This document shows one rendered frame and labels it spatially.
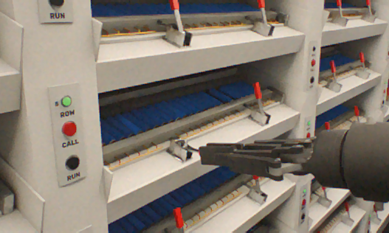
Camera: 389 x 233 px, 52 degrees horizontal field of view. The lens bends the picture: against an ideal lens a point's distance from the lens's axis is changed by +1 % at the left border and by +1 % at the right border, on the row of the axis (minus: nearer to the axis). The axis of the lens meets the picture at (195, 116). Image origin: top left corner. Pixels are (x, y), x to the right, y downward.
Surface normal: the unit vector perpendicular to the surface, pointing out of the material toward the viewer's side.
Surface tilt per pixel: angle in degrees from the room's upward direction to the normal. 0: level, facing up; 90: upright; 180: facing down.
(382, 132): 29
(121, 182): 19
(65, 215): 90
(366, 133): 36
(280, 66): 90
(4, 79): 109
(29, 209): 90
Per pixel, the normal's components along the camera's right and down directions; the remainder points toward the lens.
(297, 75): -0.63, 0.22
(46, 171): 0.78, 0.16
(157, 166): 0.24, -0.86
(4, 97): 0.74, 0.46
